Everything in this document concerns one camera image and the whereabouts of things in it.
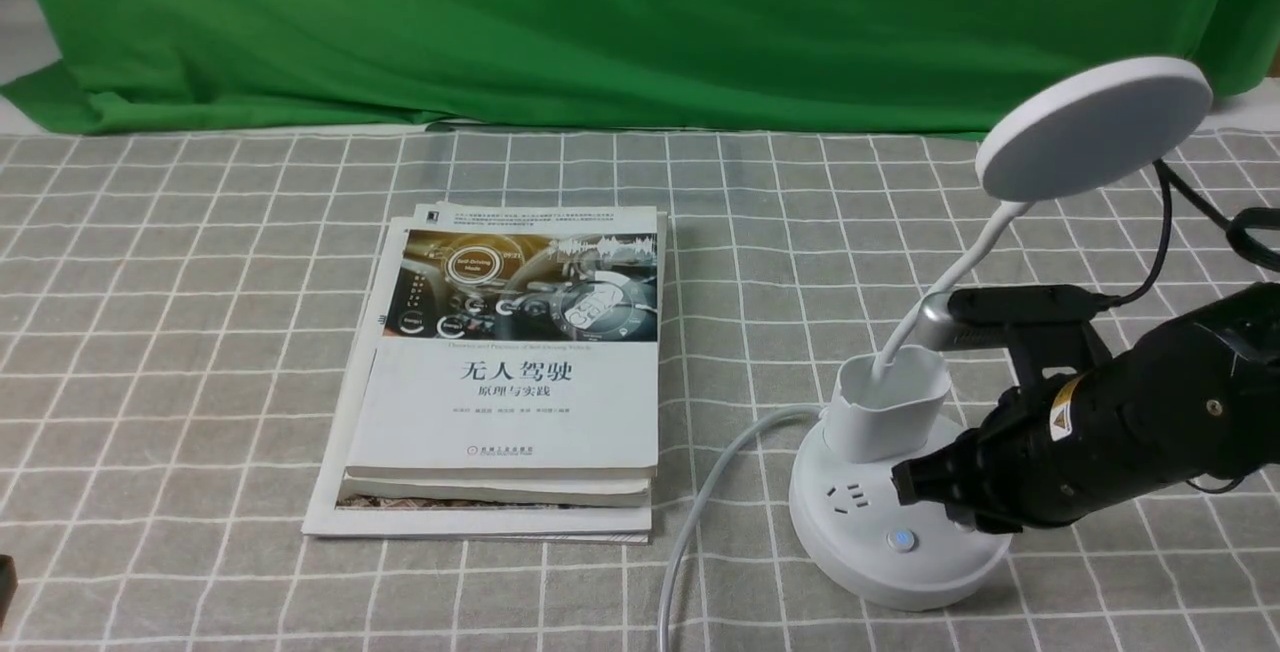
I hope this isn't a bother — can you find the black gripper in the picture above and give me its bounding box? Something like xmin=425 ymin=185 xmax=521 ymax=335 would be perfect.
xmin=890 ymin=357 xmax=1161 ymax=535

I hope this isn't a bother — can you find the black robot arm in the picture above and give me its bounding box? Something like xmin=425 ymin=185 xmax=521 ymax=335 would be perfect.
xmin=891 ymin=282 xmax=1279 ymax=534

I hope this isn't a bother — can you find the white desk lamp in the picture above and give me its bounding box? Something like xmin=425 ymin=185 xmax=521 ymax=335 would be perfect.
xmin=788 ymin=56 xmax=1213 ymax=611

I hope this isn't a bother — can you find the middle white book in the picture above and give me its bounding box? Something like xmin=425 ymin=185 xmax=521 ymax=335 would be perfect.
xmin=335 ymin=477 xmax=652 ymax=509

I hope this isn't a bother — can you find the white top book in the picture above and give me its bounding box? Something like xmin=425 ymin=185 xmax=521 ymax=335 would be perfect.
xmin=346 ymin=204 xmax=667 ymax=479

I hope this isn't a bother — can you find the green backdrop cloth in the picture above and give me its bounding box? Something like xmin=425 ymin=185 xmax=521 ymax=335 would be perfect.
xmin=3 ymin=0 xmax=1277 ymax=134

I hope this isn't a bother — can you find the large bottom white book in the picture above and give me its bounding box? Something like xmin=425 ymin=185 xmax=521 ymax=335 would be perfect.
xmin=302 ymin=204 xmax=668 ymax=544

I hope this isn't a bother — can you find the grey checkered tablecloth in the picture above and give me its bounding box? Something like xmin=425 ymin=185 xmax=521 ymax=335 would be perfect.
xmin=1 ymin=131 xmax=1277 ymax=651

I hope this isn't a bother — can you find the dark object at edge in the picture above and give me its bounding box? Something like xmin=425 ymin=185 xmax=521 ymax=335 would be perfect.
xmin=0 ymin=555 xmax=20 ymax=628

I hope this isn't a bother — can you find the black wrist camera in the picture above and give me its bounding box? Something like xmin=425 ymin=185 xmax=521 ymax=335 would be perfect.
xmin=940 ymin=286 xmax=1112 ymax=387

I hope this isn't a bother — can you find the white lamp power cable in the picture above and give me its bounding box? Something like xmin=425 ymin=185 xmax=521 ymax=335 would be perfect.
xmin=657 ymin=406 xmax=827 ymax=652

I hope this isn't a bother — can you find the black camera cable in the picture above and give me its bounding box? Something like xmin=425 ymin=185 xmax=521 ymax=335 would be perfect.
xmin=1100 ymin=160 xmax=1280 ymax=311

